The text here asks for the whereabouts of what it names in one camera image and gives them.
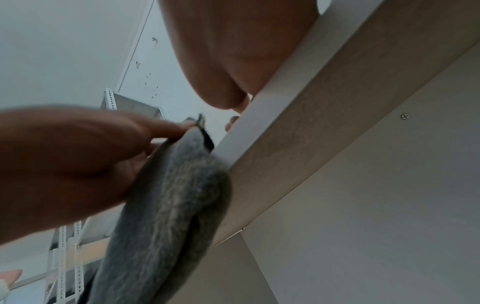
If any grey fuzzy cloth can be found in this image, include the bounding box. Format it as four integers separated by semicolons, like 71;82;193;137
87;114;234;304

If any white metal shelving rack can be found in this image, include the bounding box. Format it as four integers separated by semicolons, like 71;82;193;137
7;87;168;304

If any white panel with holes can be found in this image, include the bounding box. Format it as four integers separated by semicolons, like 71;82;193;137
115;0;211;111

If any person's right hand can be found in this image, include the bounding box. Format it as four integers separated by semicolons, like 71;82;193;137
157;0;320;133

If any person's left hand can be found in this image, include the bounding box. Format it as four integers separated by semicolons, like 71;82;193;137
0;104;198;247

